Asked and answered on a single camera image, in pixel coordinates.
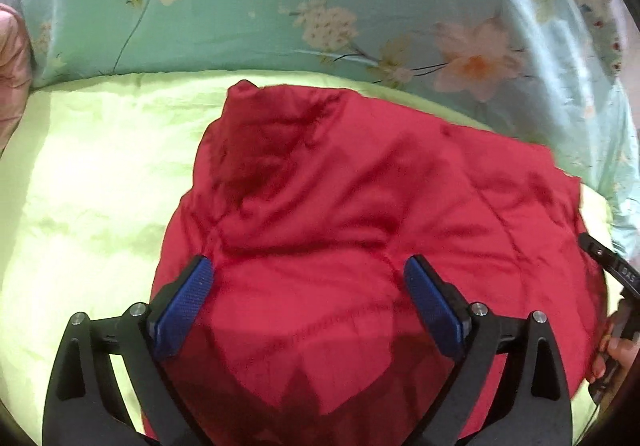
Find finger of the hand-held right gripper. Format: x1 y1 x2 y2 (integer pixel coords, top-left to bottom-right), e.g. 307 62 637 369
577 232 623 273

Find pink quilt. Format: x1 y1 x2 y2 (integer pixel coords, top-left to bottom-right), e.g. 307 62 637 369
0 4 35 157

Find person's right hand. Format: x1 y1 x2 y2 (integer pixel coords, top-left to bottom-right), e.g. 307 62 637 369
587 313 640 384

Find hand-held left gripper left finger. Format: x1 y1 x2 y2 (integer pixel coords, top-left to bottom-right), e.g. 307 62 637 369
42 255 216 446

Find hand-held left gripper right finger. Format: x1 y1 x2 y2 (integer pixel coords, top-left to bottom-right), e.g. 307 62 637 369
403 253 573 446

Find red quilted jacket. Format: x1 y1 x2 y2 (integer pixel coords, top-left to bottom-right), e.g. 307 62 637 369
141 80 608 446

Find light green bed sheet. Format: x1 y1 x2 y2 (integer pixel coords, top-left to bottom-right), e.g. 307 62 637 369
0 69 618 446

